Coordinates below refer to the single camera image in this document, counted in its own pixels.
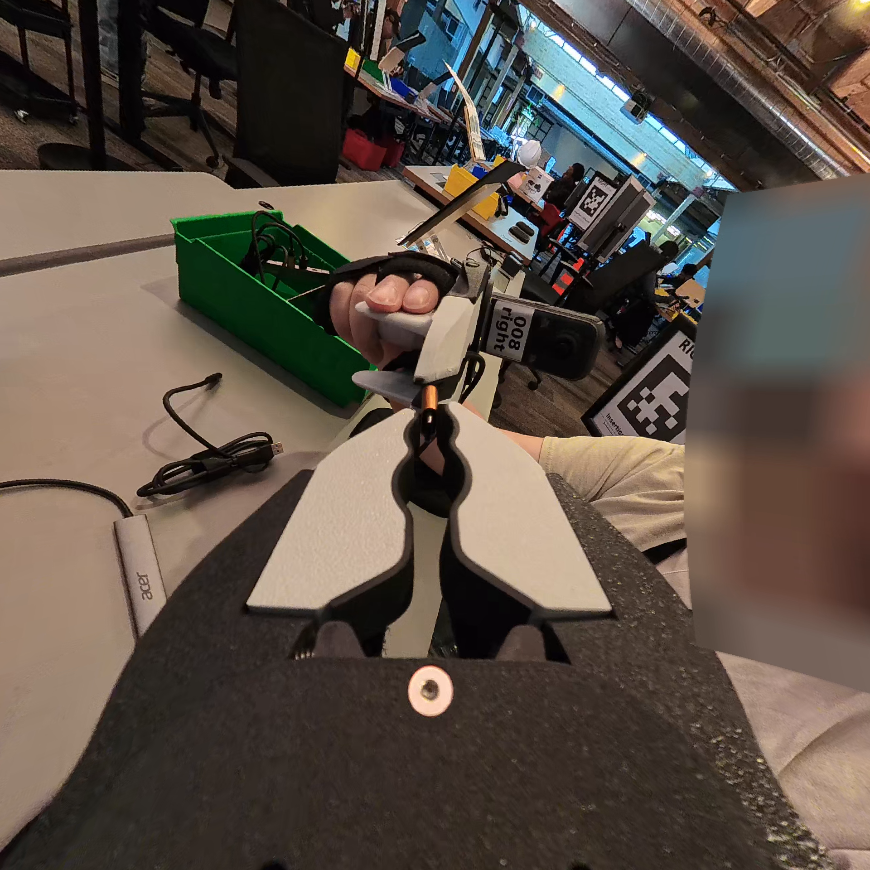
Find black white marker sign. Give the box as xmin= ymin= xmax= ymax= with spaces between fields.
xmin=582 ymin=314 xmax=702 ymax=444

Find black office chair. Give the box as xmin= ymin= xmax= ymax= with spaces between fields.
xmin=522 ymin=239 xmax=670 ymax=392
xmin=139 ymin=0 xmax=239 ymax=169

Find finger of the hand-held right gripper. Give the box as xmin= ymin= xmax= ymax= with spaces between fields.
xmin=412 ymin=295 xmax=490 ymax=386
xmin=351 ymin=368 xmax=424 ymax=410

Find braided usb-c cable copper plug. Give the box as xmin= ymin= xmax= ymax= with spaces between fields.
xmin=411 ymin=385 xmax=443 ymax=470

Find black coiled cable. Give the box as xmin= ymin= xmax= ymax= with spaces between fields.
xmin=241 ymin=211 xmax=329 ymax=300

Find black chair back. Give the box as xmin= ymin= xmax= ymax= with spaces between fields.
xmin=224 ymin=0 xmax=349 ymax=190

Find black usb cable bundle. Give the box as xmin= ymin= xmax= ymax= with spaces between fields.
xmin=136 ymin=372 xmax=287 ymax=502

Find person's right hand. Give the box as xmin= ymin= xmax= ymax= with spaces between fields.
xmin=329 ymin=271 xmax=444 ymax=372

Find grey usb hub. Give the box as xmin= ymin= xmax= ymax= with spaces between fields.
xmin=112 ymin=514 xmax=169 ymax=640

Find black hub cable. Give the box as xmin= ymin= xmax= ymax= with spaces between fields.
xmin=0 ymin=478 xmax=135 ymax=521

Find person's grey trousers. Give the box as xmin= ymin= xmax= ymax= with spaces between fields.
xmin=710 ymin=649 xmax=870 ymax=870

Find green plastic bin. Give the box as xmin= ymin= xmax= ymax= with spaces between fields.
xmin=170 ymin=209 xmax=379 ymax=409

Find yellow plastic bin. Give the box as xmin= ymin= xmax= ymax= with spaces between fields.
xmin=444 ymin=162 xmax=507 ymax=220

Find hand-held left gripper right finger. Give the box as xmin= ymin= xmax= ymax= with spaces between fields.
xmin=438 ymin=401 xmax=613 ymax=657

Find marker tag board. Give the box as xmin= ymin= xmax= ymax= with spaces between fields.
xmin=567 ymin=171 xmax=659 ymax=258

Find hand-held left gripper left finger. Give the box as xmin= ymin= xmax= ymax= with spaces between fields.
xmin=245 ymin=406 xmax=416 ymax=655

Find red storage bin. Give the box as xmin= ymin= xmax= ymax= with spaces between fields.
xmin=341 ymin=127 xmax=406 ymax=172

